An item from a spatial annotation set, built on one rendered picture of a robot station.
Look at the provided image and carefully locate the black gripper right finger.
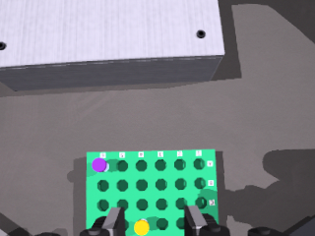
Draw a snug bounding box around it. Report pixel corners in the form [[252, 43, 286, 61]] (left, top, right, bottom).
[[184, 206, 289, 236]]

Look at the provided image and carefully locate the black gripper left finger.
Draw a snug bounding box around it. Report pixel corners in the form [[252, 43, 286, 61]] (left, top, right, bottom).
[[34, 207, 126, 236]]

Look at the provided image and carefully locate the white tube with purple cap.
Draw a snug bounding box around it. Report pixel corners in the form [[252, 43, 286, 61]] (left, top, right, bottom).
[[92, 157, 109, 172]]

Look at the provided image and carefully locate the green tube rack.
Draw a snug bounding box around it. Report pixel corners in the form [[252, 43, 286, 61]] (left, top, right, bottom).
[[87, 149, 219, 236]]

